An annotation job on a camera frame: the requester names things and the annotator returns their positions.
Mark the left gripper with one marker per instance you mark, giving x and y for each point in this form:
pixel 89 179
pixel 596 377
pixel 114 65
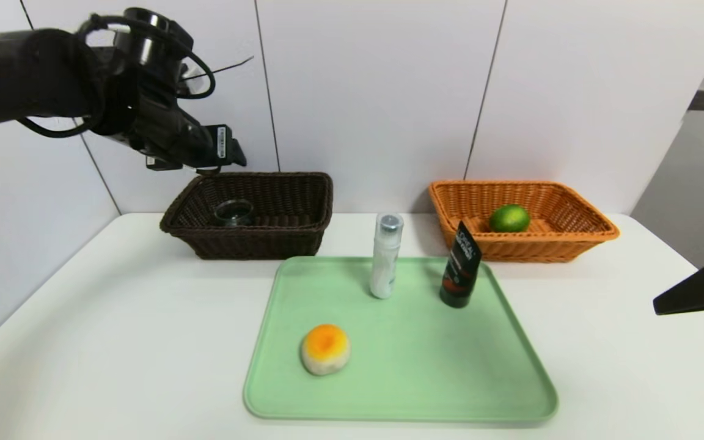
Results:
pixel 222 145

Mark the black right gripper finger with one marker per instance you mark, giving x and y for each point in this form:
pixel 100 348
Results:
pixel 700 290

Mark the white lotion bottle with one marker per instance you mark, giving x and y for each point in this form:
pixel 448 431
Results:
pixel 384 263

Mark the green citrus fruit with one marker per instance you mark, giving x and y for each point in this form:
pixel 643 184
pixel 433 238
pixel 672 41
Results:
pixel 509 219

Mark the orange and white bun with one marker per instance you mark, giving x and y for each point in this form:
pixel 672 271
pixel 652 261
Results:
pixel 326 351

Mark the black cosmetic tube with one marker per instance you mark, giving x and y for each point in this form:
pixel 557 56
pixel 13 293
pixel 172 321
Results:
pixel 461 275

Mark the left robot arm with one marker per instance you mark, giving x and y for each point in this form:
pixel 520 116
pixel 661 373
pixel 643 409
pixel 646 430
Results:
pixel 22 73

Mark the dark brown wicker basket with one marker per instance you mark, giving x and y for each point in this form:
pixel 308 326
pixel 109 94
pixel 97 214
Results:
pixel 248 241

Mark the orange wicker basket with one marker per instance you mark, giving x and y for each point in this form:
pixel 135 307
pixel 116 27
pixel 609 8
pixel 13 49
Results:
pixel 560 241

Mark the light green plastic tray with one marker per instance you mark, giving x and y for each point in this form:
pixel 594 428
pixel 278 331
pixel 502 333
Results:
pixel 401 366

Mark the dark wall plate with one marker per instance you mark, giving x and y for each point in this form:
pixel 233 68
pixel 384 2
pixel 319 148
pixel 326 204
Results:
pixel 701 101

